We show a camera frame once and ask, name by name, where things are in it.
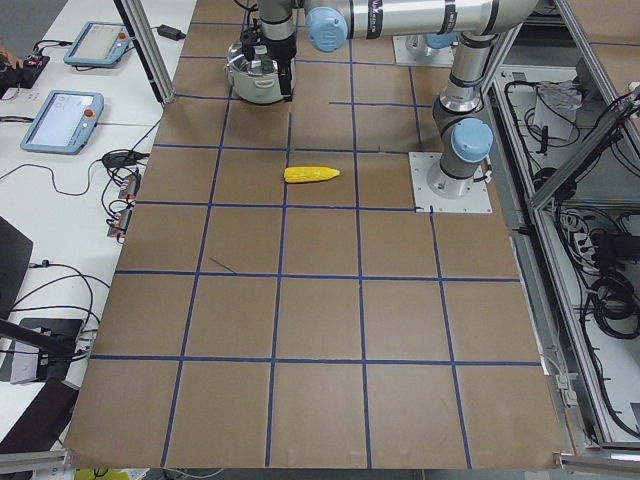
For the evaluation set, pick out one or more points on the blue teach pendant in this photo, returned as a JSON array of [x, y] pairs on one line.
[[99, 45], [64, 123]]

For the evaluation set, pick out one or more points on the aluminium frame post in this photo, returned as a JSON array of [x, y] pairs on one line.
[[135, 20]]

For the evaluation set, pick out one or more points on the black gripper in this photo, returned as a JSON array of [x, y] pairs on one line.
[[281, 49]]

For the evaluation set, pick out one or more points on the upper blue teach pendant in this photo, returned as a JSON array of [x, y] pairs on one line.
[[99, 45]]

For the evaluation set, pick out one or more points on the yellow corn cob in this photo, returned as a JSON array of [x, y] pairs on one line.
[[309, 174]]

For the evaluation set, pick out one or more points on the black power adapter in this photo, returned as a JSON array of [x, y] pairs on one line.
[[171, 33]]

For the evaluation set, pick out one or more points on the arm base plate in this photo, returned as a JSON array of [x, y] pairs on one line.
[[435, 192], [442, 60]]

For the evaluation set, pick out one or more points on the black monitor stand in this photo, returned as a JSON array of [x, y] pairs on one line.
[[40, 349]]

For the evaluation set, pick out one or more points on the lower blue teach pendant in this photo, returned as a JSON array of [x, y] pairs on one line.
[[64, 123]]

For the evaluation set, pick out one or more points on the usb hub strip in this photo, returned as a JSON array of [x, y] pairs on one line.
[[120, 209]]

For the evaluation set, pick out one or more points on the pale green steel pot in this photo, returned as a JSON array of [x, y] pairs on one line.
[[255, 81]]

